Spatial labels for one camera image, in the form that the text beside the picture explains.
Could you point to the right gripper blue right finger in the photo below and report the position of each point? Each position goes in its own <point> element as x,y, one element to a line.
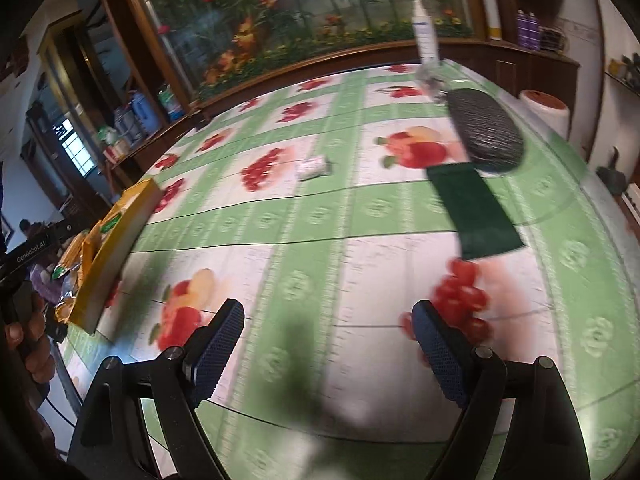
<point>446,350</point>

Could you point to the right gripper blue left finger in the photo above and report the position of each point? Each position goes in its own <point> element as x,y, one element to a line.
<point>209,349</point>

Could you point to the blue white candy packet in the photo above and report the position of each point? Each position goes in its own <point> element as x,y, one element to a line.
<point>313,167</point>

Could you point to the operator hand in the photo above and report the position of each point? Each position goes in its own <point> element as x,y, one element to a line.
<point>39,361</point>

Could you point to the yellow cardboard box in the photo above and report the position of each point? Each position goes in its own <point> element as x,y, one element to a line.
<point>106,248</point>

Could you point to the grey thermos jug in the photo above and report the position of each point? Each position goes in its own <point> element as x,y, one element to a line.
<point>127,125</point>

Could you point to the blue water jug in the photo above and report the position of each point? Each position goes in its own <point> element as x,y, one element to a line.
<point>144,112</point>

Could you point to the fruit pattern green tablecloth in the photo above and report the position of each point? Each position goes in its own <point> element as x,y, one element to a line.
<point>325,382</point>

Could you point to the black textured glasses case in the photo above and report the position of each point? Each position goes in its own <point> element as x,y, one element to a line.
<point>488,134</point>

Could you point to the flower mural glass panel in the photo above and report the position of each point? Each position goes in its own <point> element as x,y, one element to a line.
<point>216,44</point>

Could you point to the white spray bottle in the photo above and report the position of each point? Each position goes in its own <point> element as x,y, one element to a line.
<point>425,34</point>

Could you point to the purple cans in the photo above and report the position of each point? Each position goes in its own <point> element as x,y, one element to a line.
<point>528,31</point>

